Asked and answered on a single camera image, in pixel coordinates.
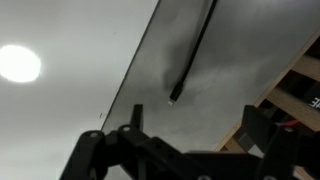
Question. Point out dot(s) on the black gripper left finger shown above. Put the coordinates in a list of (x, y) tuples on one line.
[(141, 157)]

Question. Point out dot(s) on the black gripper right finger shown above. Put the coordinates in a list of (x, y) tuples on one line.
[(284, 147)]

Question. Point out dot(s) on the left wooden chair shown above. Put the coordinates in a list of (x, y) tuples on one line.
[(234, 166)]

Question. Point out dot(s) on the white whiteboard mat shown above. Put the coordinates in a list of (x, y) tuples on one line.
[(85, 48)]

